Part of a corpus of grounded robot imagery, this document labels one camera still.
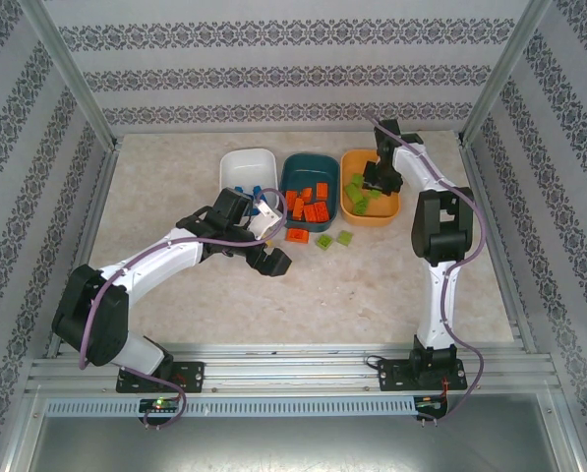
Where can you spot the orange lego brick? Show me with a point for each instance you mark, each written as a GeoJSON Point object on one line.
{"type": "Point", "coordinates": [297, 236]}
{"type": "Point", "coordinates": [291, 199]}
{"type": "Point", "coordinates": [316, 212]}
{"type": "Point", "coordinates": [305, 195]}
{"type": "Point", "coordinates": [298, 209]}
{"type": "Point", "coordinates": [321, 190]}

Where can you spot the yellow-orange plastic container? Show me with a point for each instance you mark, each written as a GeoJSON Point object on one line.
{"type": "Point", "coordinates": [357, 162]}

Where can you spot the green two-by-four lego brick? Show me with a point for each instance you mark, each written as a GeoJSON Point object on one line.
{"type": "Point", "coordinates": [353, 193]}
{"type": "Point", "coordinates": [360, 206]}

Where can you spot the blue lego brick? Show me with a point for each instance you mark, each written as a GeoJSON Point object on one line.
{"type": "Point", "coordinates": [256, 191]}
{"type": "Point", "coordinates": [239, 190]}

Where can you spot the green two-by-two lego brick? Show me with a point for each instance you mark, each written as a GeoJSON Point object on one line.
{"type": "Point", "coordinates": [324, 241]}
{"type": "Point", "coordinates": [343, 238]}

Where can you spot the teal plastic container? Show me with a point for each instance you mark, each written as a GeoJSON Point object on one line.
{"type": "Point", "coordinates": [308, 169]}

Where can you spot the white plastic container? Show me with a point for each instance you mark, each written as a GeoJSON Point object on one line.
{"type": "Point", "coordinates": [249, 167]}

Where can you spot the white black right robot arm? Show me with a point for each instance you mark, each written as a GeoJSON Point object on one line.
{"type": "Point", "coordinates": [435, 305]}

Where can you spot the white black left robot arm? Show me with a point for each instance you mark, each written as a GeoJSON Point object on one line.
{"type": "Point", "coordinates": [165, 258]}

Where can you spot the black controller board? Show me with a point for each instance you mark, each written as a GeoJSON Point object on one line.
{"type": "Point", "coordinates": [430, 402]}
{"type": "Point", "coordinates": [158, 404]}

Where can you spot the grey metal front panel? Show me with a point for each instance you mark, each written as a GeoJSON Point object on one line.
{"type": "Point", "coordinates": [293, 442]}

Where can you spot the aluminium side rail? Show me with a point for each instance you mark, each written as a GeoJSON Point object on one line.
{"type": "Point", "coordinates": [473, 162]}
{"type": "Point", "coordinates": [99, 192]}

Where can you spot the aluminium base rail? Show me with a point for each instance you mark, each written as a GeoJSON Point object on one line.
{"type": "Point", "coordinates": [293, 373]}

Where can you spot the aluminium corner post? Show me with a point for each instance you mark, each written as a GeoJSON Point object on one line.
{"type": "Point", "coordinates": [510, 69]}
{"type": "Point", "coordinates": [71, 69]}

